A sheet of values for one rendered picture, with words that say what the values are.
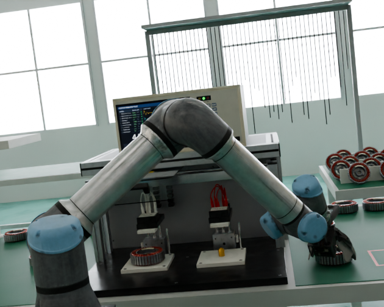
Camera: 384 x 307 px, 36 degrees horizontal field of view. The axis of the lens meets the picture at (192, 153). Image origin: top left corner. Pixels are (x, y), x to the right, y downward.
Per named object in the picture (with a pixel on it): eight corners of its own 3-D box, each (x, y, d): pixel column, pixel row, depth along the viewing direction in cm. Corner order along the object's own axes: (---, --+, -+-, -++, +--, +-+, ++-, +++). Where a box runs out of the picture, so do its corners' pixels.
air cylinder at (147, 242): (166, 253, 207) (164, 238, 206) (144, 255, 208) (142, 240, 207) (168, 250, 212) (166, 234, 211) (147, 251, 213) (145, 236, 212)
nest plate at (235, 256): (244, 264, 184) (244, 261, 184) (196, 268, 186) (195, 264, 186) (246, 251, 199) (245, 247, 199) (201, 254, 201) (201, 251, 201)
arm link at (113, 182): (16, 245, 135) (189, 86, 145) (14, 233, 149) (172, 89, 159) (53, 282, 138) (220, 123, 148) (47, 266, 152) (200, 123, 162)
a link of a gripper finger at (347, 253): (352, 271, 178) (330, 254, 175) (355, 256, 182) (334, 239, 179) (360, 269, 176) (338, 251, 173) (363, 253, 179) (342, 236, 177)
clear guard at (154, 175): (171, 200, 176) (169, 180, 175) (92, 207, 179) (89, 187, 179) (185, 181, 208) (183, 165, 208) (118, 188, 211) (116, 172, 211)
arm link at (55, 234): (36, 292, 125) (26, 229, 123) (32, 276, 137) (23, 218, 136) (93, 280, 128) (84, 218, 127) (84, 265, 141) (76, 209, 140)
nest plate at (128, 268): (167, 270, 187) (167, 266, 187) (120, 274, 189) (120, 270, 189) (174, 256, 202) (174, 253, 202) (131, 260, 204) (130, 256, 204)
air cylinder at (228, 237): (235, 248, 204) (233, 232, 203) (213, 250, 205) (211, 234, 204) (236, 244, 209) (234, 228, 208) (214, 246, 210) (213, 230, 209)
